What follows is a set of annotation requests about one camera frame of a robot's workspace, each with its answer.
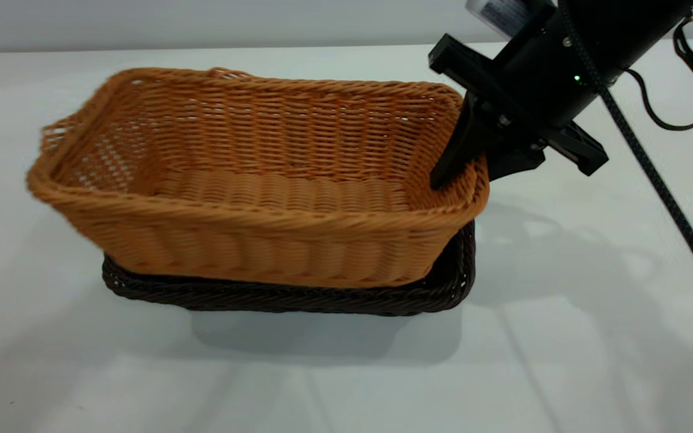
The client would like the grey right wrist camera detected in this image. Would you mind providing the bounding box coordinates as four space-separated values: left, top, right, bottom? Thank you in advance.
466 0 555 40

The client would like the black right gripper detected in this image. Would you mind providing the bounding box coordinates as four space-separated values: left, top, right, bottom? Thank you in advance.
428 24 609 191

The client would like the black braided cable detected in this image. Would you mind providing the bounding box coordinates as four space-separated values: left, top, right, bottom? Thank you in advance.
557 0 693 318

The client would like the orange woven wicker basket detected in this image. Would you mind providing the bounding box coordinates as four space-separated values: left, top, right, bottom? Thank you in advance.
26 66 491 288

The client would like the black woven wicker basket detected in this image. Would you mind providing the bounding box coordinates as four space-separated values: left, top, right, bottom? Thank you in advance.
102 221 477 318

